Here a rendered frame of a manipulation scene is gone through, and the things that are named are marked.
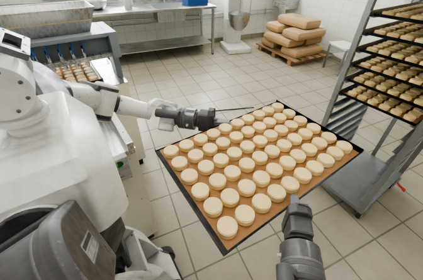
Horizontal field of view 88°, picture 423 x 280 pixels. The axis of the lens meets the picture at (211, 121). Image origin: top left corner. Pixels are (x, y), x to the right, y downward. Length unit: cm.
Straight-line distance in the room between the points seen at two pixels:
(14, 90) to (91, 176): 13
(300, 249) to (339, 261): 128
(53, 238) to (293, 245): 46
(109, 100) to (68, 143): 47
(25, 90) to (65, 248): 19
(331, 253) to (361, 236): 28
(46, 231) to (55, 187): 9
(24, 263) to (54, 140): 17
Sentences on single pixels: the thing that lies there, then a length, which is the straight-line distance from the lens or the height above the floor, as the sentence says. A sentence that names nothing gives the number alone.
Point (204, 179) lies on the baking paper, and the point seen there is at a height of 100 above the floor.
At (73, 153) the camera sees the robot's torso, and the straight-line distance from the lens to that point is 34.
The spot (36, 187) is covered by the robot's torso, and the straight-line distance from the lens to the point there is 33.
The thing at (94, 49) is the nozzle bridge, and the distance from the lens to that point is 165.
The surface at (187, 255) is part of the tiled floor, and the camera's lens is 166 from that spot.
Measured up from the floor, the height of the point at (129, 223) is 33.
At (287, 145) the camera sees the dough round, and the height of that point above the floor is 102.
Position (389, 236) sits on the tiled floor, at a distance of 211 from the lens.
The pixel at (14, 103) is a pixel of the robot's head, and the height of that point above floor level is 140.
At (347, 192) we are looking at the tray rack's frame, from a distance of 199.
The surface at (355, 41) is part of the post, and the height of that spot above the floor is 118.
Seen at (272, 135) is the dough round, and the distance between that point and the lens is 83.
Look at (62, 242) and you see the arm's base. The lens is 24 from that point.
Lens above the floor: 153
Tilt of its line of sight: 36 degrees down
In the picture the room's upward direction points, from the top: straight up
